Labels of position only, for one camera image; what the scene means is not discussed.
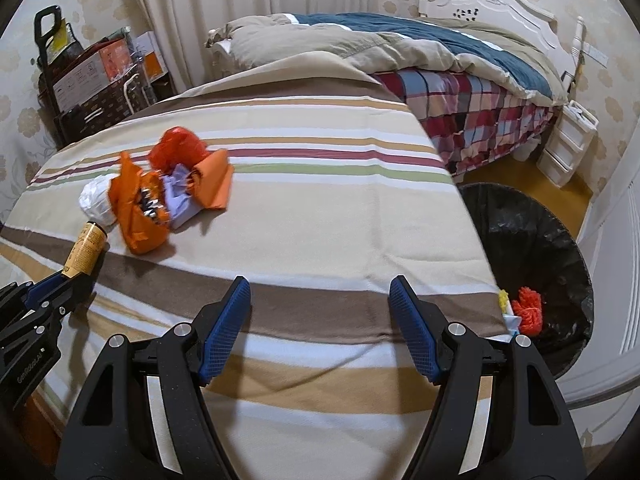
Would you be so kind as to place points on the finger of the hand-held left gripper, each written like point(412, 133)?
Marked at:
point(65, 295)
point(42, 290)

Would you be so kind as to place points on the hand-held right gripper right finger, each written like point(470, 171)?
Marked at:
point(415, 330)

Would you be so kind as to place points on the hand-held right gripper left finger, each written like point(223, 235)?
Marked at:
point(225, 330)

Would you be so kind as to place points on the brown bottle with yellow label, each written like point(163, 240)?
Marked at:
point(87, 247)

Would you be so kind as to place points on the white paper ball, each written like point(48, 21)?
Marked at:
point(97, 200)

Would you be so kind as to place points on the orange snack bag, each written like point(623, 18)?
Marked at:
point(137, 210)

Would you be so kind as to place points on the orange mesh net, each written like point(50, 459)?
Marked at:
point(529, 310)

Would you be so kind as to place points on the purple paper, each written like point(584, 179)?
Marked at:
point(180, 200)

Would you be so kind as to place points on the black lined trash bin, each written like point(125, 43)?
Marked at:
point(540, 260)

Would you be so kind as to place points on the red plastic bag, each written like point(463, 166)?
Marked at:
point(177, 147)

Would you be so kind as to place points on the striped tablecloth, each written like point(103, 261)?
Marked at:
point(300, 220)

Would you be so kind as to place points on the black storage cart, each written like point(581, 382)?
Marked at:
point(95, 105)

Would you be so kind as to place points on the white wardrobe door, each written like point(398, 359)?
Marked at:
point(610, 285)

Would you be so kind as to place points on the small white bin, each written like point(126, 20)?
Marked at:
point(526, 150)

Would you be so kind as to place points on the plaid bed sheet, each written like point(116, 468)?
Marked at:
point(465, 115)

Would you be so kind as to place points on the white and orange cardboard box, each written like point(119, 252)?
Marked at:
point(90, 72)

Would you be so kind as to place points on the white plastic drawer unit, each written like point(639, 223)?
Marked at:
point(565, 150)

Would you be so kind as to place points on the small white cardboard box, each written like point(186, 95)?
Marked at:
point(150, 55)

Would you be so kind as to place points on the blue and beige quilt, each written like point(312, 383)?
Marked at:
point(400, 45)

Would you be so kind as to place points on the white curtain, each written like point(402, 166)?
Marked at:
point(240, 10)

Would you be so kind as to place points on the white bed headboard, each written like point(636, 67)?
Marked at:
point(505, 5)

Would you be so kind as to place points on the white wall switch panel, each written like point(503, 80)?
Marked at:
point(595, 55)

